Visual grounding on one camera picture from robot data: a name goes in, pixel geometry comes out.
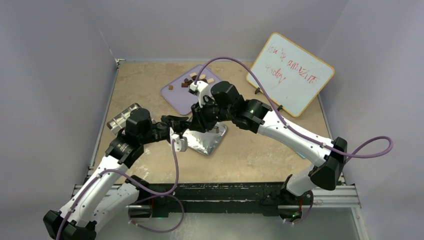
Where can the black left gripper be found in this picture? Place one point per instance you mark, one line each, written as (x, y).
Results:
(177, 124)

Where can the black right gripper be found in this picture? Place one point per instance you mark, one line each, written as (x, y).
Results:
(200, 121)

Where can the pink divided chocolate tin box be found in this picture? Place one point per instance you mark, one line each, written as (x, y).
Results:
(118, 122)

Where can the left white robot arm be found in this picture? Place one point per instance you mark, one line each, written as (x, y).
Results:
(109, 188)

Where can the lavender plastic tray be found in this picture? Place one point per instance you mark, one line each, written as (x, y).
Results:
(179, 98)

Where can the silver square tin lid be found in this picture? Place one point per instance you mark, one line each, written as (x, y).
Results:
(206, 143)

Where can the yellow framed whiteboard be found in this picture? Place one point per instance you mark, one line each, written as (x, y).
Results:
(291, 76)

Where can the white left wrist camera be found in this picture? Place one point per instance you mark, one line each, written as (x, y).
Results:
(178, 142)

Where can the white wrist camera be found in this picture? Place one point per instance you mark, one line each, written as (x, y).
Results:
(199, 89)
(178, 142)

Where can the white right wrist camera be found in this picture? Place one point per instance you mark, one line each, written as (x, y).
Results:
(199, 89)

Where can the aluminium frame rail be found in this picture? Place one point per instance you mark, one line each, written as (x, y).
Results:
(344, 196)

